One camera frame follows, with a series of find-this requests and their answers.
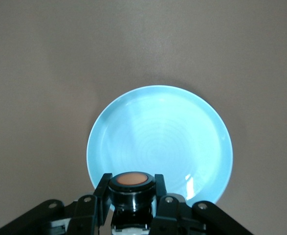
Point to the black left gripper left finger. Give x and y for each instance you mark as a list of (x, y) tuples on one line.
[(84, 213)]

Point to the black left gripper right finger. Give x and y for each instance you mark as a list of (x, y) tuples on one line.
[(172, 215)]

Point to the orange push button switch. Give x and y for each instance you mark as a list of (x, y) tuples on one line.
[(132, 191)]

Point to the light blue round plate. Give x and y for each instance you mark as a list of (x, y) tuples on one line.
[(158, 134)]

